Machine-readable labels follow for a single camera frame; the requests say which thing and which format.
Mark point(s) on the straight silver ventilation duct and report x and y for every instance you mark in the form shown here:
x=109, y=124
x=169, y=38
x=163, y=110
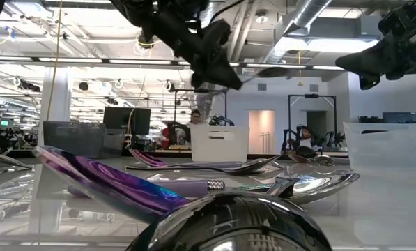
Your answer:
x=207, y=97

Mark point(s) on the black metal frame stand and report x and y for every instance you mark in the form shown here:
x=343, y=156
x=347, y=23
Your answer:
x=312, y=95

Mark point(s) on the black aluminium table frame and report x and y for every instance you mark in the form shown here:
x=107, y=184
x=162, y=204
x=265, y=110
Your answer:
x=159, y=152

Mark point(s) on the dark gray plastic bin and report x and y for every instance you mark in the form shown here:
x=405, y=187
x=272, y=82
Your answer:
x=75, y=139

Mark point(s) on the background black robot arm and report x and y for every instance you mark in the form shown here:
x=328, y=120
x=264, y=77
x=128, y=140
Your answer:
x=221, y=120

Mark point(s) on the long ceiling light strip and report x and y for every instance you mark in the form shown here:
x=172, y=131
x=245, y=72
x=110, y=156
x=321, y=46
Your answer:
x=71, y=60

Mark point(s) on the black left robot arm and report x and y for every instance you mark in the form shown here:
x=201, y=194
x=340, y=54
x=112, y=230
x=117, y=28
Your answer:
x=134, y=10

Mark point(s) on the green exit sign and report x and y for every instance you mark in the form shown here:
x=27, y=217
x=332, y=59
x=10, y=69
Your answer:
x=4, y=122

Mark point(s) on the background blue black robot arms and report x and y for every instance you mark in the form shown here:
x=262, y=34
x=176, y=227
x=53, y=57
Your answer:
x=327, y=137

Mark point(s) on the white plastic bin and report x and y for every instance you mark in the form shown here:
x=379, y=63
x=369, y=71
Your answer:
x=219, y=146

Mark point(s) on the seated person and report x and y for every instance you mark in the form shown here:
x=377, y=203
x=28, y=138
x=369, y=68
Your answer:
x=306, y=134

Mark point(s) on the black computer monitor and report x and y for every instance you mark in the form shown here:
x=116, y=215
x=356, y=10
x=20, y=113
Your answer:
x=124, y=120

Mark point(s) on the silver cutlery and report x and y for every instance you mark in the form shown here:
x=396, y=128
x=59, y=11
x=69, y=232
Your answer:
x=5, y=160

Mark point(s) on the black ceiling camera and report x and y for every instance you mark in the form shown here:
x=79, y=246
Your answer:
x=145, y=42

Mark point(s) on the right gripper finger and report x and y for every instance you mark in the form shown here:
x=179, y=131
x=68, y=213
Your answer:
x=364, y=62

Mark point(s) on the chrome dome foreground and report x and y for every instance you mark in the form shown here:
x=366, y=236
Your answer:
x=228, y=223

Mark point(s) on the white pillar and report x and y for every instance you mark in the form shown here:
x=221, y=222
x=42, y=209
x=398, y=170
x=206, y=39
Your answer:
x=59, y=97

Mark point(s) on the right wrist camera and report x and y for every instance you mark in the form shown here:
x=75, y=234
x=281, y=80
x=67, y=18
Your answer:
x=402, y=19

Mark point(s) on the slanted silver ventilation duct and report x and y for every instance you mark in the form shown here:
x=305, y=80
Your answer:
x=298, y=17

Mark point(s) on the iridescent rainbow spoon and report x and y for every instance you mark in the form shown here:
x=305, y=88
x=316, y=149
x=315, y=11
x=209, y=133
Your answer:
x=145, y=158
x=124, y=188

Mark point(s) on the clear plastic bin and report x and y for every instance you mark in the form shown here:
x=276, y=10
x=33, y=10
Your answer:
x=385, y=150

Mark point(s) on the red black office chair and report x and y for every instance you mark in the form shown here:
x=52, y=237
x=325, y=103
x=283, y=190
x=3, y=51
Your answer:
x=165, y=139

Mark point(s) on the dark flat screen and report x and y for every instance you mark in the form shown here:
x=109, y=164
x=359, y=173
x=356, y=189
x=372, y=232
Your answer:
x=399, y=117

